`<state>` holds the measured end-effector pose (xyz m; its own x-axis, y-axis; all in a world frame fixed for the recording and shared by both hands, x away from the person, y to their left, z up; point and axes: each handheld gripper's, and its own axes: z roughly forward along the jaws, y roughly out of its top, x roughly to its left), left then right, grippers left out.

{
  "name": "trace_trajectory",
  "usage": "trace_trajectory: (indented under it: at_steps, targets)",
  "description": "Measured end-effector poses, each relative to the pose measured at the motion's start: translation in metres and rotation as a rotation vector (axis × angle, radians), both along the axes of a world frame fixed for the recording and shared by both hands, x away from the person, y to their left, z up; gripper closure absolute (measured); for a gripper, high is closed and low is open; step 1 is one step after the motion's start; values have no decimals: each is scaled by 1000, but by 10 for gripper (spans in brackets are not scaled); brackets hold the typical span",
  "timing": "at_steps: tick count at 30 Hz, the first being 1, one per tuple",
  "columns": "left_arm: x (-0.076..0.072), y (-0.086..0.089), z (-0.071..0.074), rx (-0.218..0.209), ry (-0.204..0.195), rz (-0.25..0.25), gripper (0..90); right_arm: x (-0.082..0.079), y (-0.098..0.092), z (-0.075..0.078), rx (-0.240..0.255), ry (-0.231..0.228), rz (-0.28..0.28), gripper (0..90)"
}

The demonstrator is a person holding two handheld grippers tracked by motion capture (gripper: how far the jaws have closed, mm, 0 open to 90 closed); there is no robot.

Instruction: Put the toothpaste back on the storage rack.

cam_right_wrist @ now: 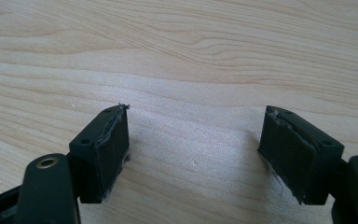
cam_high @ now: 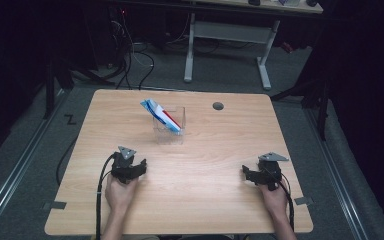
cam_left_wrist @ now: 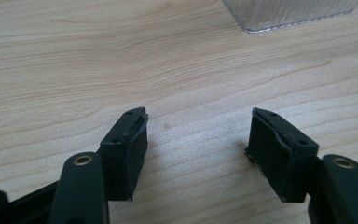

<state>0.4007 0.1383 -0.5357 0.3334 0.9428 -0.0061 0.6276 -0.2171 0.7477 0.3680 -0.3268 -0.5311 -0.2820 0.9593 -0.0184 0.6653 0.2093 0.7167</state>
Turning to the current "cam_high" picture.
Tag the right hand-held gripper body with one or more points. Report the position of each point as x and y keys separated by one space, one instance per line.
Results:
x=269 y=173

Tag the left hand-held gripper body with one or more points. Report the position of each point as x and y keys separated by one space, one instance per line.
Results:
x=124 y=166

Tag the clear plastic container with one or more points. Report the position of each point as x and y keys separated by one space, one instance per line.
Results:
x=170 y=136

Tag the blue and white toothpaste tube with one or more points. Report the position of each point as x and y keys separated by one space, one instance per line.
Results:
x=161 y=115

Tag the person's right hand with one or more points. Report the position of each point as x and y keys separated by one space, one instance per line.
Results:
x=275 y=200

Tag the person's left hand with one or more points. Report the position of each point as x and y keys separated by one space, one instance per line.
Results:
x=120 y=196

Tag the grey tape strip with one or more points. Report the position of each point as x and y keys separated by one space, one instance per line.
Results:
x=57 y=205
x=303 y=200

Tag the round grey table grommet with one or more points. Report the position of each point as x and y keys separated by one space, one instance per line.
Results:
x=218 y=106

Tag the black floor tape mark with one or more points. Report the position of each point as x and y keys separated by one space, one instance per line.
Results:
x=70 y=119

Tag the black metal stand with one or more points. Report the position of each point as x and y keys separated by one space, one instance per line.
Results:
x=51 y=86
x=320 y=100

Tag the white-framed background desk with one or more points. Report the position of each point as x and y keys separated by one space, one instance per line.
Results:
x=230 y=31

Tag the metal floor rail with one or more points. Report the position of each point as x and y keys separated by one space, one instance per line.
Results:
x=20 y=160
x=336 y=173

